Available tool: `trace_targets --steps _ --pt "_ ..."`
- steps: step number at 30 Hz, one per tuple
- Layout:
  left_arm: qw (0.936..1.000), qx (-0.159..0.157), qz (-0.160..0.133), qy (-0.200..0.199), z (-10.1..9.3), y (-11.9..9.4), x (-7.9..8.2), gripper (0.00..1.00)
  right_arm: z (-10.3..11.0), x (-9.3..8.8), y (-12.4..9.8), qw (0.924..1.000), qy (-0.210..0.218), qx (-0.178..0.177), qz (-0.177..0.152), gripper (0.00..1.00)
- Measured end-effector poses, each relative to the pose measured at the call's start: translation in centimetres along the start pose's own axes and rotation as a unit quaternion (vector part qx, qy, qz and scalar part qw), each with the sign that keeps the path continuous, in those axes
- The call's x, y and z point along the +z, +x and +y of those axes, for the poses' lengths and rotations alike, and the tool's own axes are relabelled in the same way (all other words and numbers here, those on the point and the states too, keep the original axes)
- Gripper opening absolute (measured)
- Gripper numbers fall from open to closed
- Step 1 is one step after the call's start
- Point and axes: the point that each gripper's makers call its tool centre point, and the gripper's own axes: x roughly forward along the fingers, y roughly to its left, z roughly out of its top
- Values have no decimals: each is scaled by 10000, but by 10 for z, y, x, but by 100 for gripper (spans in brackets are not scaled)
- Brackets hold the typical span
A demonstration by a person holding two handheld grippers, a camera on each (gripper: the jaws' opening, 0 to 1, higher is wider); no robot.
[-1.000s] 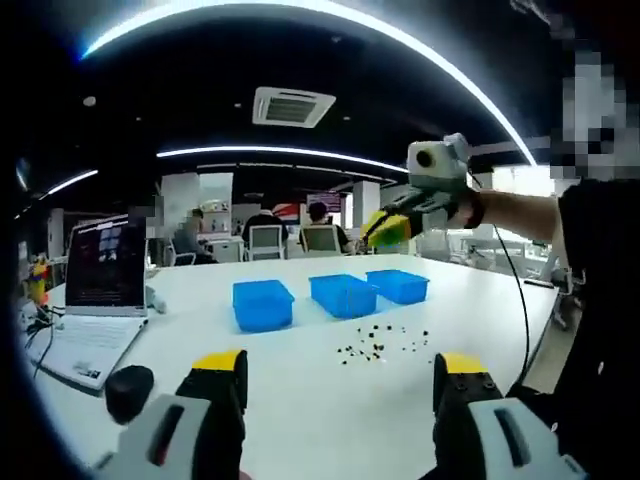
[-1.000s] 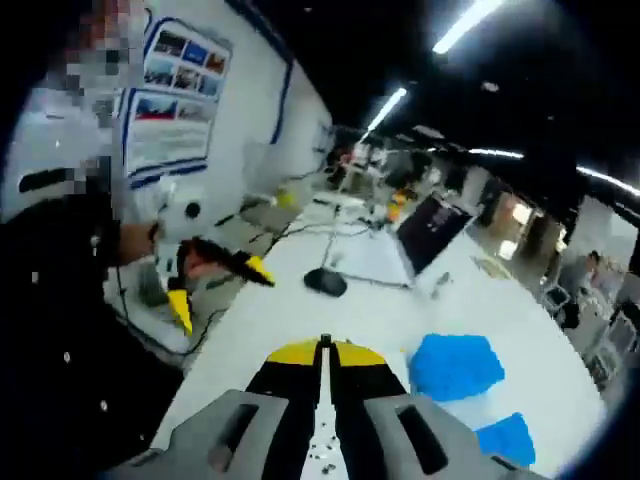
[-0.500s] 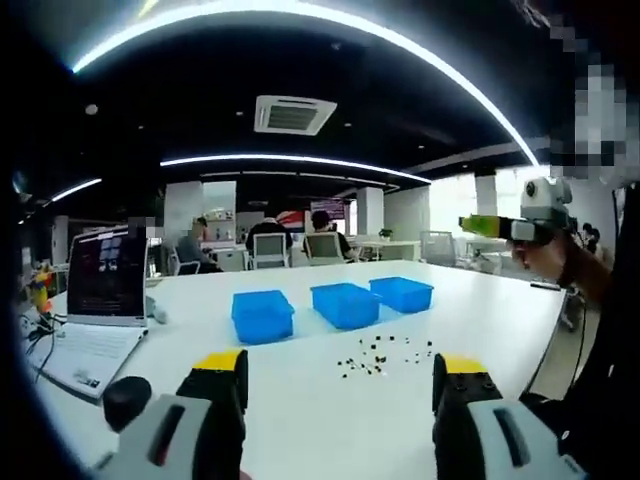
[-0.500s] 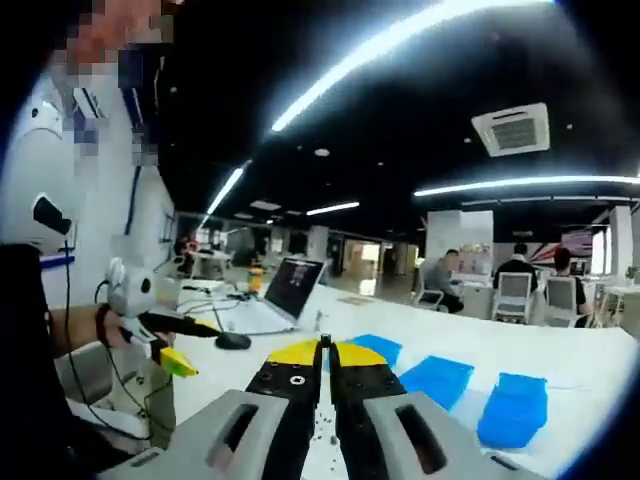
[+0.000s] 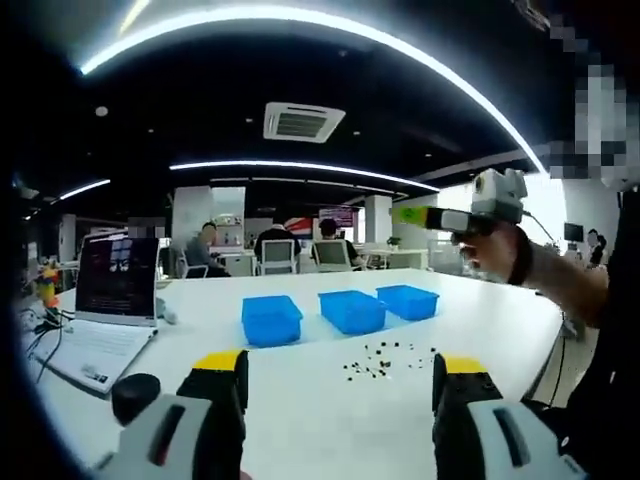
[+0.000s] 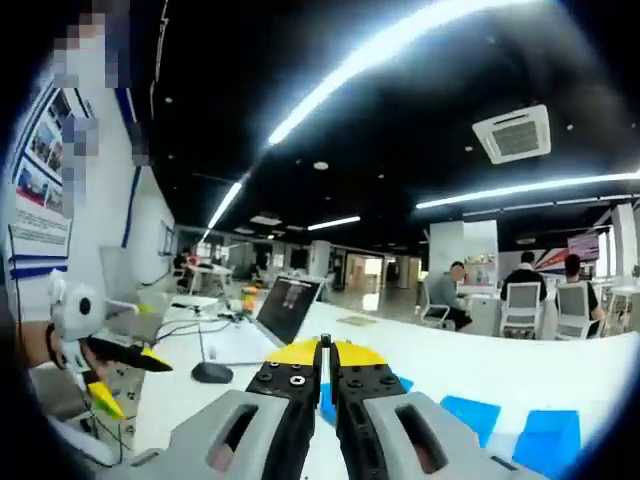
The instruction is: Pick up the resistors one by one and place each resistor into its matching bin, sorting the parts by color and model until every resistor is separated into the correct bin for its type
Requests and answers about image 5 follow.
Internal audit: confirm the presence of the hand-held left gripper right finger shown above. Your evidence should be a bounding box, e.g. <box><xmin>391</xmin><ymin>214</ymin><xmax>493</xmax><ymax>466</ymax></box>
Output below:
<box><xmin>430</xmin><ymin>352</ymin><xmax>589</xmax><ymax>480</ymax></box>

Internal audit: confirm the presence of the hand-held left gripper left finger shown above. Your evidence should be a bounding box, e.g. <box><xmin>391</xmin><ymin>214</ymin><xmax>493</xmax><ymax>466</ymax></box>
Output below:
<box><xmin>97</xmin><ymin>348</ymin><xmax>250</xmax><ymax>480</ymax></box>

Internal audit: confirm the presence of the blue plastic bin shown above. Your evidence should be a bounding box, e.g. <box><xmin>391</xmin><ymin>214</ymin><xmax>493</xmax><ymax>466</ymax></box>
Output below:
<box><xmin>375</xmin><ymin>284</ymin><xmax>440</xmax><ymax>322</ymax></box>
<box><xmin>241</xmin><ymin>294</ymin><xmax>304</xmax><ymax>348</ymax></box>
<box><xmin>318</xmin><ymin>289</ymin><xmax>389</xmax><ymax>335</ymax></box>

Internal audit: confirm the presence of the group of resistors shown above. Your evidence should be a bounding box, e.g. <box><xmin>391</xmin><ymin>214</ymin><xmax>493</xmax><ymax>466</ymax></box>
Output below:
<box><xmin>342</xmin><ymin>339</ymin><xmax>436</xmax><ymax>384</ymax></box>

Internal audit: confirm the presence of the person's right hand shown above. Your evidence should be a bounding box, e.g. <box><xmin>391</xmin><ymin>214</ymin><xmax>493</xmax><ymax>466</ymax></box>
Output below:
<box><xmin>457</xmin><ymin>223</ymin><xmax>524</xmax><ymax>286</ymax></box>

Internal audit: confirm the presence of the black computer mouse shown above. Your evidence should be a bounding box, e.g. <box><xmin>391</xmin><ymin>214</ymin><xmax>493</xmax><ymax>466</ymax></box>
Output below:
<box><xmin>110</xmin><ymin>373</ymin><xmax>162</xmax><ymax>426</ymax></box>

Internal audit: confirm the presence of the black wristband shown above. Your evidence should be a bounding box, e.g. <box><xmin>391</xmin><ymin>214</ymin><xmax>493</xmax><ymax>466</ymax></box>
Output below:
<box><xmin>506</xmin><ymin>227</ymin><xmax>534</xmax><ymax>288</ymax></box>

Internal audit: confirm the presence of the grey crumpled object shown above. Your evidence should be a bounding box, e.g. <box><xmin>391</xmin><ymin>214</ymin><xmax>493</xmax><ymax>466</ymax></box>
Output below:
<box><xmin>155</xmin><ymin>298</ymin><xmax>180</xmax><ymax>325</ymax></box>

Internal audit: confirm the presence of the person's dark clothing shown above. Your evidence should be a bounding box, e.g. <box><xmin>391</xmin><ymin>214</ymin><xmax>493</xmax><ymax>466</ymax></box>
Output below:
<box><xmin>519</xmin><ymin>189</ymin><xmax>640</xmax><ymax>480</ymax></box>

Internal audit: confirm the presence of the curved ceiling light strip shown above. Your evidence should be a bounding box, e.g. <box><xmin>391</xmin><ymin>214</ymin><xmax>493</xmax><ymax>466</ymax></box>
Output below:
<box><xmin>169</xmin><ymin>159</ymin><xmax>441</xmax><ymax>194</ymax></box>

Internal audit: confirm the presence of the white laptop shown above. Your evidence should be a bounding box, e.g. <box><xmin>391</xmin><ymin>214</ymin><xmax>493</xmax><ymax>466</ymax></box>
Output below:
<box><xmin>37</xmin><ymin>232</ymin><xmax>161</xmax><ymax>396</ymax></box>

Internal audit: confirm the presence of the ceiling air vent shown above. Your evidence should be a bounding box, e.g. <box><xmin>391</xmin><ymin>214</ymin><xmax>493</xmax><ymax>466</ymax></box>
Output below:
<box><xmin>263</xmin><ymin>101</ymin><xmax>347</xmax><ymax>144</ymax></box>

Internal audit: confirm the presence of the white office chair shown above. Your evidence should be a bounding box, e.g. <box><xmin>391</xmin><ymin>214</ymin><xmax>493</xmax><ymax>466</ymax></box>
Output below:
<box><xmin>261</xmin><ymin>238</ymin><xmax>297</xmax><ymax>276</ymax></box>

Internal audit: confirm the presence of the long curved ceiling light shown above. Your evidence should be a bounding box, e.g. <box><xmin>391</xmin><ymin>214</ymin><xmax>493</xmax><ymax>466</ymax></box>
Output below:
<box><xmin>79</xmin><ymin>7</ymin><xmax>549</xmax><ymax>174</ymax></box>

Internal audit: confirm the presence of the short ceiling light strip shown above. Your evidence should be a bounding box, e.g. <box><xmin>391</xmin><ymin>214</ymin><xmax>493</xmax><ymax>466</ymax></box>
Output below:
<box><xmin>59</xmin><ymin>178</ymin><xmax>112</xmax><ymax>201</ymax></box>

